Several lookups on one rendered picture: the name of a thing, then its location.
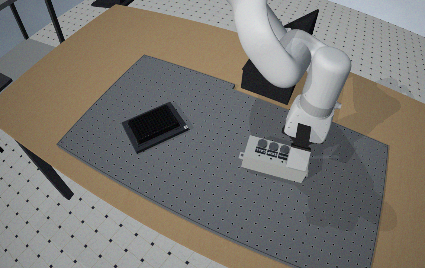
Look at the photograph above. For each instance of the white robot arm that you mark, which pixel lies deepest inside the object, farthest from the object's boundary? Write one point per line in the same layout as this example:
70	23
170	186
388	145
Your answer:
282	56

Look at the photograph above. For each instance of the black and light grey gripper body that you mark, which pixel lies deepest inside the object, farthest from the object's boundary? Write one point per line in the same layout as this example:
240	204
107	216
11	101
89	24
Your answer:
319	126

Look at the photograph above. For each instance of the light grey button panel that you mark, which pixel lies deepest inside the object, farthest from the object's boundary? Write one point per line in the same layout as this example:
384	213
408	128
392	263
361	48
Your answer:
270	157

